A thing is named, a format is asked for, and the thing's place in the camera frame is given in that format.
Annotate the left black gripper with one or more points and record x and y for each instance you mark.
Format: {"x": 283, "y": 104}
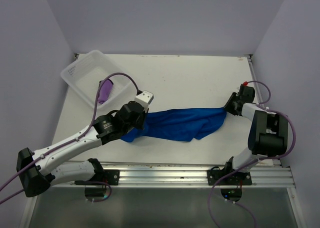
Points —
{"x": 140, "y": 125}

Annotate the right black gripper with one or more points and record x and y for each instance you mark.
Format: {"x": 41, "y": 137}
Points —
{"x": 227, "y": 106}

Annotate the purple towel black trim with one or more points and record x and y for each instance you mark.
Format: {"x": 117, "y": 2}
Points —
{"x": 105, "y": 91}

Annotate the blue towel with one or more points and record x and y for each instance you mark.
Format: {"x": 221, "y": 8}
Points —
{"x": 180, "y": 124}

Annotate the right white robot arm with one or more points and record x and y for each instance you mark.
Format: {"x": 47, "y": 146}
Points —
{"x": 268, "y": 135}

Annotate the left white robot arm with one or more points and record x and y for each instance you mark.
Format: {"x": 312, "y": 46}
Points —
{"x": 39, "y": 170}

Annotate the white plastic basket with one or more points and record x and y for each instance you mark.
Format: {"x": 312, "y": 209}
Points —
{"x": 84, "y": 76}

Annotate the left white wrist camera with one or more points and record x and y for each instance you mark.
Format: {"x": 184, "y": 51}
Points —
{"x": 144, "y": 99}

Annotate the aluminium mounting rail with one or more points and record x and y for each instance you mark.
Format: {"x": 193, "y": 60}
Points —
{"x": 192, "y": 176}

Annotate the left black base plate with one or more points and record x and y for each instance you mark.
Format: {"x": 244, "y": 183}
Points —
{"x": 104, "y": 177}

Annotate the right side aluminium rail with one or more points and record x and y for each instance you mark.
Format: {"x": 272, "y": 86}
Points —
{"x": 258, "y": 94}

